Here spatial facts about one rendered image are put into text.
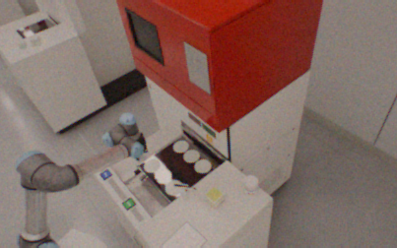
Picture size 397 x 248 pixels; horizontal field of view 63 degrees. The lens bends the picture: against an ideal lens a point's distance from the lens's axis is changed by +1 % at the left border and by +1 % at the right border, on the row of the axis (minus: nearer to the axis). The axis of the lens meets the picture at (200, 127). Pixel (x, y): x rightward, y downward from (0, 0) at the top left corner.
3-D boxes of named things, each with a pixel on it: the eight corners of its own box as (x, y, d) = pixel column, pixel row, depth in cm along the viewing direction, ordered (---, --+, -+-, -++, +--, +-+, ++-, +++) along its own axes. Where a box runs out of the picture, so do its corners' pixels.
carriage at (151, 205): (134, 175, 196) (132, 172, 194) (168, 215, 175) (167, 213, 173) (122, 183, 193) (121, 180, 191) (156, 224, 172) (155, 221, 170)
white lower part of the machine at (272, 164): (226, 133, 327) (222, 68, 268) (290, 182, 280) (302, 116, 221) (170, 172, 300) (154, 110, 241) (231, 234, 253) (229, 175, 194)
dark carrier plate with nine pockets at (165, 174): (182, 136, 209) (182, 136, 208) (218, 166, 189) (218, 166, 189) (139, 165, 196) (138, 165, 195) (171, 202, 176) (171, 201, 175)
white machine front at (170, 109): (157, 108, 241) (145, 64, 212) (231, 171, 195) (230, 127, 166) (153, 110, 240) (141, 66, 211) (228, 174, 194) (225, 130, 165)
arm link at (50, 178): (46, 185, 116) (146, 139, 152) (31, 170, 121) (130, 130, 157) (49, 209, 122) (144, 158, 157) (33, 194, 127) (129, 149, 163)
